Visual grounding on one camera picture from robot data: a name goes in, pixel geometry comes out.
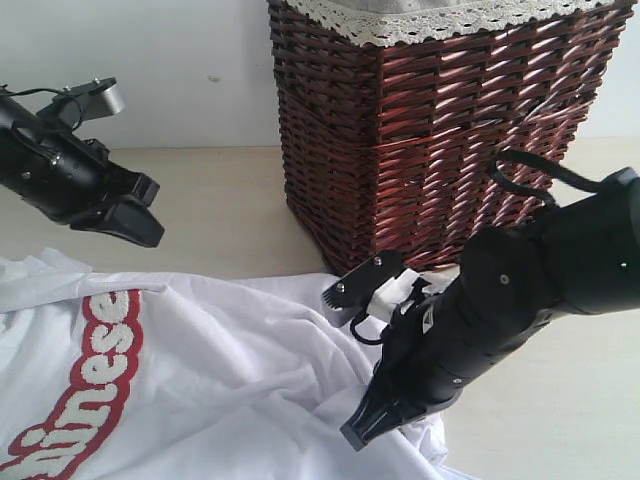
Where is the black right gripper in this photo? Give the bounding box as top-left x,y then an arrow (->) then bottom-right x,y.
340,294 -> 470,440

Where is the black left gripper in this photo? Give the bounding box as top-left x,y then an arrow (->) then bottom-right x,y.
44,139 -> 165,248

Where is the white t-shirt with red logo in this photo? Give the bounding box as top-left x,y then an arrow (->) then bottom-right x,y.
1,249 -> 459,479

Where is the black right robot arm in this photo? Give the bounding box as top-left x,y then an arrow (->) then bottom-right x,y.
341,168 -> 639,449

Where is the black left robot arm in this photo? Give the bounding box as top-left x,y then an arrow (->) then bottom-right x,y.
1,90 -> 165,248

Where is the dark brown wicker basket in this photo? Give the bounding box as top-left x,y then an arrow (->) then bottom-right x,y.
268,1 -> 634,274

